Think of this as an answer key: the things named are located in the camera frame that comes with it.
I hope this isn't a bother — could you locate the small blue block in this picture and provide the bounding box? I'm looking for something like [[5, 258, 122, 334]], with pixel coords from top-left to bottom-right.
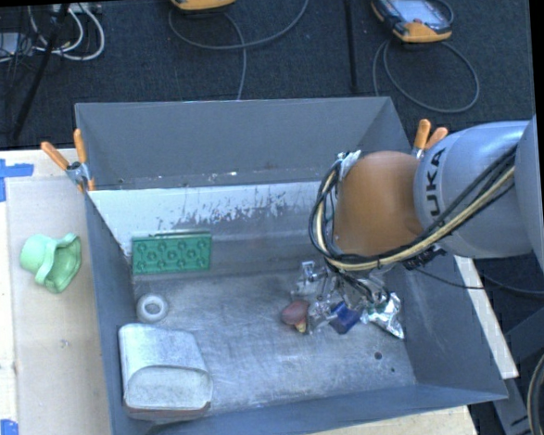
[[327, 300, 362, 336]]

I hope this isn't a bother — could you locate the grey metal bin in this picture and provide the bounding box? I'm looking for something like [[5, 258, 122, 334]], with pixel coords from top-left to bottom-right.
[[72, 74, 512, 435]]

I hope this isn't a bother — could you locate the silver foil packet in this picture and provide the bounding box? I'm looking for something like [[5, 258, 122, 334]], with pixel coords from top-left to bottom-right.
[[359, 290, 406, 343]]

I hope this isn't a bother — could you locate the red-brown toy food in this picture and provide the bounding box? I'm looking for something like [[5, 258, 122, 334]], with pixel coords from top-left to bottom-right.
[[279, 299, 313, 336]]

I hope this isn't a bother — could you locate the white ring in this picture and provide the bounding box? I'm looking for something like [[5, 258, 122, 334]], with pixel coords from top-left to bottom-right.
[[134, 292, 171, 326]]

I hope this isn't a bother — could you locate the pale wood board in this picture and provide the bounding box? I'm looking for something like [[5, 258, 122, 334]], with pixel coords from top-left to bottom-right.
[[1, 171, 115, 435]]

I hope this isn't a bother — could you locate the dark green flat block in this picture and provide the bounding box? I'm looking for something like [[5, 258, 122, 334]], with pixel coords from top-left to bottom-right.
[[130, 231, 215, 276]]

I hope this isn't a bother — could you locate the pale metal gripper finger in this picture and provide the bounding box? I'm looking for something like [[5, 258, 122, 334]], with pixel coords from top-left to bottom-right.
[[288, 259, 331, 301], [305, 299, 339, 335]]

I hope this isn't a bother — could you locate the pale green cup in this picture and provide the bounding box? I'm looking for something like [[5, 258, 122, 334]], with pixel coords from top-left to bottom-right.
[[17, 230, 86, 297]]

